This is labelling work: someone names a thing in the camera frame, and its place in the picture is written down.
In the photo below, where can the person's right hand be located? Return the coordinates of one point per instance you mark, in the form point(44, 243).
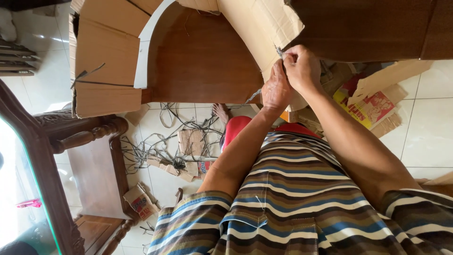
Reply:
point(304, 69)

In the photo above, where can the person's left hand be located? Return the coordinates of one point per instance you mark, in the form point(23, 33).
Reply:
point(276, 90)

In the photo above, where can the person's left fingers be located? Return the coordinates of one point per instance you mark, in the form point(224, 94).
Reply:
point(278, 70)

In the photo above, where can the person's right fingers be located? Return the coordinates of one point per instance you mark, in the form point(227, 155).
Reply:
point(295, 56)

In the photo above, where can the torn cardboard wrap sheet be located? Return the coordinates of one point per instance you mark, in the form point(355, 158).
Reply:
point(262, 28)

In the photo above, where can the person's bare foot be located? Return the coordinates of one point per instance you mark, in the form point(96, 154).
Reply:
point(222, 111)

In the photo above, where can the red shorts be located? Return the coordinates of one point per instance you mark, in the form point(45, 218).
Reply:
point(235, 127)

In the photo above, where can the brown wooden furniture piece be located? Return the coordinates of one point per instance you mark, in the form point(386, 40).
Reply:
point(201, 60)

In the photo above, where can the red yellow printed cardboard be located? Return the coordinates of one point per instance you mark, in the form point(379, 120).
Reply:
point(368, 109)

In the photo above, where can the plain cardboard sheet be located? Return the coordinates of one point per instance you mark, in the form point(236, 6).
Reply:
point(389, 78)

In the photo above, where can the corrugated cardboard scrap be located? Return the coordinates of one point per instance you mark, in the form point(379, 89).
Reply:
point(191, 142)

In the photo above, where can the striped shirt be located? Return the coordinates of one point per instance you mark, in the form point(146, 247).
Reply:
point(300, 198)

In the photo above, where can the white foam edge guard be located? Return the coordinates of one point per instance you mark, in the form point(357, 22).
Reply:
point(143, 53)

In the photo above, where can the long crumpled cardboard scrap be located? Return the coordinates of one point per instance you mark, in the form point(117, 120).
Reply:
point(170, 168)

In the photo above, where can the small plain cardboard scrap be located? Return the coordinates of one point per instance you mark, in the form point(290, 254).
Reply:
point(137, 115)

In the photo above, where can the large cardboard wrap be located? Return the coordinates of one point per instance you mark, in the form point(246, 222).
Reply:
point(106, 53)

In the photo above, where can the red printed cardboard scrap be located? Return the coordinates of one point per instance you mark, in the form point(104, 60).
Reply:
point(141, 202)

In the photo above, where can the cardboard sheet edge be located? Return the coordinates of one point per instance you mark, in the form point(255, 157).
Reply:
point(439, 182)

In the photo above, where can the carved wooden table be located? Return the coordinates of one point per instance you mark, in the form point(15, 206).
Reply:
point(95, 170)

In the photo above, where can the dark wooden slatted furniture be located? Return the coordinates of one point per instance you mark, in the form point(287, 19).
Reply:
point(16, 60)

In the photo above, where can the white cloth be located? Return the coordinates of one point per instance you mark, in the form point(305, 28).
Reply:
point(7, 24)

